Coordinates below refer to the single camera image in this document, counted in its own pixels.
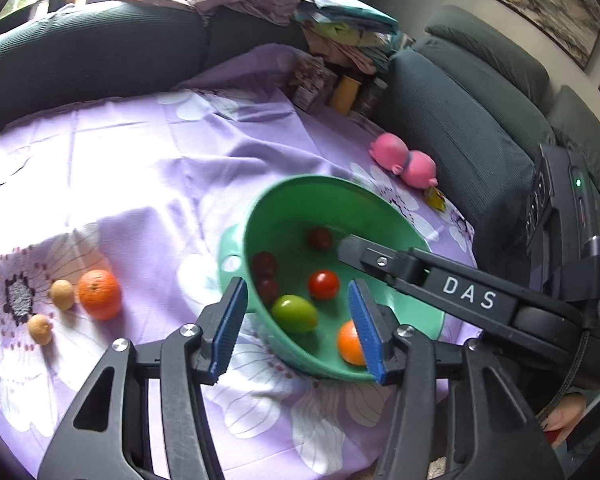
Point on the stack of folded cloths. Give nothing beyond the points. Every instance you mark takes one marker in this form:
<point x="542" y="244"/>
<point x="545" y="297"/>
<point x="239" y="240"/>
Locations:
<point x="345" y="20"/>

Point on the yellow bottle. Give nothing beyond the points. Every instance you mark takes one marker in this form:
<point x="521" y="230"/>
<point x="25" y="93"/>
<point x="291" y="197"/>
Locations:
<point x="345" y="92"/>

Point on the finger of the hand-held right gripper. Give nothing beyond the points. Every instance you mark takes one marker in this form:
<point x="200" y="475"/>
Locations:
<point x="380" y="260"/>

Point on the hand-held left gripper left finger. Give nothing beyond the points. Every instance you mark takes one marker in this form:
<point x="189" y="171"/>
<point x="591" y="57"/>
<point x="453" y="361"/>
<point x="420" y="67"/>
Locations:
<point x="230" y="330"/>

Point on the large framed wall picture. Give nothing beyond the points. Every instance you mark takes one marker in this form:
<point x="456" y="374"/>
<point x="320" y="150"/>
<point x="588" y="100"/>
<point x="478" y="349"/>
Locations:
<point x="550" y="5"/>

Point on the green plastic bowl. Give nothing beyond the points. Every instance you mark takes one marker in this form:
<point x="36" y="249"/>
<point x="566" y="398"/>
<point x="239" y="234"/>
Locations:
<point x="290" y="210"/>

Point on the dark jar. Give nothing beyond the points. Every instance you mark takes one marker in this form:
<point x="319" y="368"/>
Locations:
<point x="370" y="97"/>

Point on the pink pig toy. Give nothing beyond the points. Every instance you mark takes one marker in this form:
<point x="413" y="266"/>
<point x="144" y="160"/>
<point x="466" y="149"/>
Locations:
<point x="389" y="147"/>
<point x="420" y="169"/>

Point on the patterned box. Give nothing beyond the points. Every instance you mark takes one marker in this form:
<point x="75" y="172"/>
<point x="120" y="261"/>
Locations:
<point x="310" y="82"/>

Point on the small yellow packet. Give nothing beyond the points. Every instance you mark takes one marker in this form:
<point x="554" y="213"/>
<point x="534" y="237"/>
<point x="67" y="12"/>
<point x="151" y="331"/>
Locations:
<point x="435" y="198"/>

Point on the red cherry tomato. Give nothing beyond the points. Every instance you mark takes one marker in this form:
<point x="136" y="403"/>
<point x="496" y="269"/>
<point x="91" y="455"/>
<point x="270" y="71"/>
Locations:
<point x="324" y="284"/>
<point x="264" y="265"/>
<point x="267" y="291"/>
<point x="320" y="237"/>

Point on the tan longan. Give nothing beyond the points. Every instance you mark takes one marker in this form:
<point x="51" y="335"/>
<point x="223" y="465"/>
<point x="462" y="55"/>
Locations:
<point x="61" y="294"/>
<point x="40" y="329"/>

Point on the orange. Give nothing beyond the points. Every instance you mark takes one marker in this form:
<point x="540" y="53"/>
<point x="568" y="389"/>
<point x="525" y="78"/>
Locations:
<point x="99" y="294"/>
<point x="350" y="342"/>

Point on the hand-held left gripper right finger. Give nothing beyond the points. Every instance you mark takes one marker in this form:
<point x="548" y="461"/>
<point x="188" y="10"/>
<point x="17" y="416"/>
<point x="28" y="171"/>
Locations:
<point x="365" y="330"/>

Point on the person's right hand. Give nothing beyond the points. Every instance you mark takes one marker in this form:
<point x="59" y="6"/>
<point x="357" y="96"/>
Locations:
<point x="560" y="417"/>

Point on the dark green sofa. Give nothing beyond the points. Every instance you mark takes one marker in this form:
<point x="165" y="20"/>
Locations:
<point x="80" y="55"/>

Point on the purple floral cloth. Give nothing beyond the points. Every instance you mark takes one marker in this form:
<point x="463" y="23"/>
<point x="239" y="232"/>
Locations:
<point x="155" y="160"/>

